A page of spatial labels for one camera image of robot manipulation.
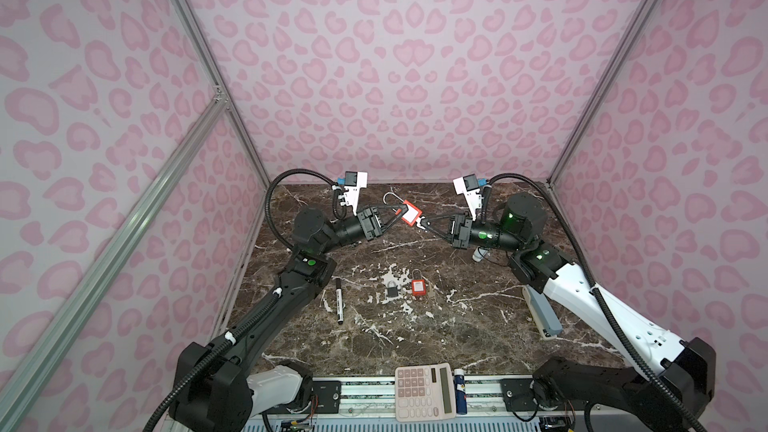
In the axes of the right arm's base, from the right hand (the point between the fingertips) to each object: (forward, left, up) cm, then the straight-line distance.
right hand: (428, 225), depth 61 cm
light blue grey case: (+14, -18, -36) cm, 43 cm away
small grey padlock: (+2, +8, -36) cm, 37 cm away
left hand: (+2, +5, +3) cm, 6 cm away
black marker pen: (-2, +24, -36) cm, 43 cm away
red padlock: (+3, 0, -35) cm, 36 cm away
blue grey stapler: (-6, -33, -32) cm, 46 cm away
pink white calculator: (-25, 0, -35) cm, 43 cm away
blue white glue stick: (-24, -9, -35) cm, 44 cm away
